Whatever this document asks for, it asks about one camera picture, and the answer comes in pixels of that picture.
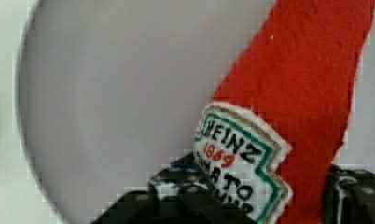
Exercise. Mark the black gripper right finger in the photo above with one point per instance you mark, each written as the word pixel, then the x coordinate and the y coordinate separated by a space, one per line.
pixel 349 197

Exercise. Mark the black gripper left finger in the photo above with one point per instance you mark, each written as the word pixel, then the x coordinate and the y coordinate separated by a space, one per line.
pixel 180 194

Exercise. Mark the red felt ketchup bottle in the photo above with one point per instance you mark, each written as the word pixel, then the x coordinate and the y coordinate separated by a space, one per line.
pixel 271 131

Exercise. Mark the lilac round plate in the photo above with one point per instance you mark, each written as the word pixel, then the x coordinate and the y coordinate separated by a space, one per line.
pixel 110 91

